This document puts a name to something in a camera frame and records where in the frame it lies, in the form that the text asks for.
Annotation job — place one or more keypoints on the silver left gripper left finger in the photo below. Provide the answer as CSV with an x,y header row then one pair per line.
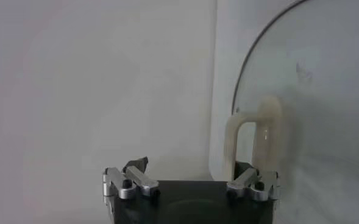
x,y
130,182

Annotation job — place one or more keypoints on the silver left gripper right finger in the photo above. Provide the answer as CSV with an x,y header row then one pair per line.
x,y
253,185

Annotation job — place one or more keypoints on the round glass pot lid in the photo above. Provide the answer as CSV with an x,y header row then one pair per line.
x,y
319,91

